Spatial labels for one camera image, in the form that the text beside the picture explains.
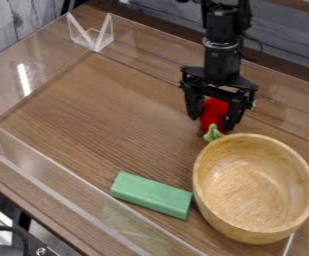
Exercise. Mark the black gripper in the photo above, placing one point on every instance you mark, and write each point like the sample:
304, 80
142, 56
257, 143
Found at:
197, 86

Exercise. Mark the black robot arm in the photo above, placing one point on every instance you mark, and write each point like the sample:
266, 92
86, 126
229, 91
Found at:
217, 79

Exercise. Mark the clear acrylic corner bracket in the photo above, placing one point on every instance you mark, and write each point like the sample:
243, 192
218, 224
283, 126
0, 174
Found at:
94, 39

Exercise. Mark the wooden bowl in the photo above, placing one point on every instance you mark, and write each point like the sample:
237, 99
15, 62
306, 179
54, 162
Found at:
250, 185

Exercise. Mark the clear acrylic tray walls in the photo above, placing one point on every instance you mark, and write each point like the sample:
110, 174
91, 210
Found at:
87, 114

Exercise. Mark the black device with knob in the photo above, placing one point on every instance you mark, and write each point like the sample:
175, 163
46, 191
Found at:
14, 246

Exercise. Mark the green rectangular block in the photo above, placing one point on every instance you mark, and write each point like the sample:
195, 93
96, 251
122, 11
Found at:
153, 195

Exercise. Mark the red plush strawberry toy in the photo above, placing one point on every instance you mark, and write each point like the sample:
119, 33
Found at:
213, 118

